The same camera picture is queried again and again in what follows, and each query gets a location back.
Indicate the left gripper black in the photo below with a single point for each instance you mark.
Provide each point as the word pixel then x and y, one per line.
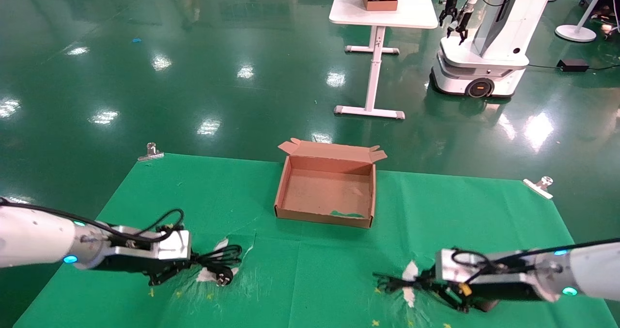
pixel 126 265

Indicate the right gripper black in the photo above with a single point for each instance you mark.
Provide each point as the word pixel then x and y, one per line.
pixel 503 291

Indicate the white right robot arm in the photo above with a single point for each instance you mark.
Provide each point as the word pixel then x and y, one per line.
pixel 596 274

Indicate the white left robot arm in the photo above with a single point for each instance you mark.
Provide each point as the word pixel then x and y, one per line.
pixel 29 236

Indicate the open brown cardboard box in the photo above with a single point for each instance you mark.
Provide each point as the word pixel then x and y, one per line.
pixel 329 192

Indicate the metal binder clip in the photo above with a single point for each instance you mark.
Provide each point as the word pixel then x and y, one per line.
pixel 538 186
pixel 151 154

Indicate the green table cloth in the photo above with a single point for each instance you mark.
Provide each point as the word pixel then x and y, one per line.
pixel 315 270

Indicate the white wheeled robot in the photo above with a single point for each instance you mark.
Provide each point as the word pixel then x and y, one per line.
pixel 484 56

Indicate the black power adapter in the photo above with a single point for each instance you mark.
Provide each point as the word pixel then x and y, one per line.
pixel 572 65

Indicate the white standing desk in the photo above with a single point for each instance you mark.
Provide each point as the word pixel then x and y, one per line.
pixel 411 8

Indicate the white floor stand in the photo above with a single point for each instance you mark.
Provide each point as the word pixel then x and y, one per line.
pixel 575 32

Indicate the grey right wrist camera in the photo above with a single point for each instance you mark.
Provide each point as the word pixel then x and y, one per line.
pixel 449 266

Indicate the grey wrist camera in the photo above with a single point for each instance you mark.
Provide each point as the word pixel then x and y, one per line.
pixel 174 245
pixel 449 266

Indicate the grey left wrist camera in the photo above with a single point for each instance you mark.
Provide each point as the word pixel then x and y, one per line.
pixel 174 245

